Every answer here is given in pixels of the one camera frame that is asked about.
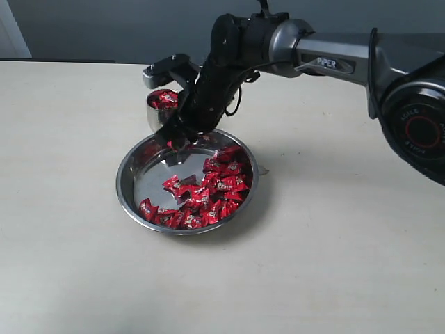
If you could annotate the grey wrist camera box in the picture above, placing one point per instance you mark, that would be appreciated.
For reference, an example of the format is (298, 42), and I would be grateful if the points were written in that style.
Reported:
(177, 67)

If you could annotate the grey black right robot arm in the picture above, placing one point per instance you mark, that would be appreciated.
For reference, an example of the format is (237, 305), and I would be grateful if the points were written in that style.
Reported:
(403, 75)

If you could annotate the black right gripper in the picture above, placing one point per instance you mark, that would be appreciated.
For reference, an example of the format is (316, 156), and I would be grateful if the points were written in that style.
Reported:
(227, 66)

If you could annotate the stainless steel cup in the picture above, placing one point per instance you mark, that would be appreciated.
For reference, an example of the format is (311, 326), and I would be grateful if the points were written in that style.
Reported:
(157, 118)

